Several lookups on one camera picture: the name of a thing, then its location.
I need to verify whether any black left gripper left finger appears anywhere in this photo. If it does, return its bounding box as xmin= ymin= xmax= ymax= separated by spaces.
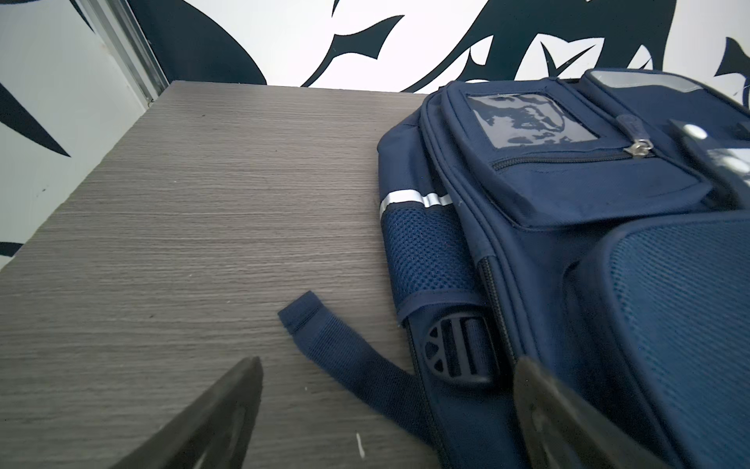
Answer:
xmin=113 ymin=357 xmax=264 ymax=468

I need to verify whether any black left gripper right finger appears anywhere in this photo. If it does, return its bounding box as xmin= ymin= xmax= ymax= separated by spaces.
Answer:
xmin=513 ymin=357 xmax=668 ymax=468

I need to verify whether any navy blue student backpack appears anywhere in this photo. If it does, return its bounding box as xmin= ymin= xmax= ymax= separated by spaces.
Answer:
xmin=279 ymin=70 xmax=749 ymax=468

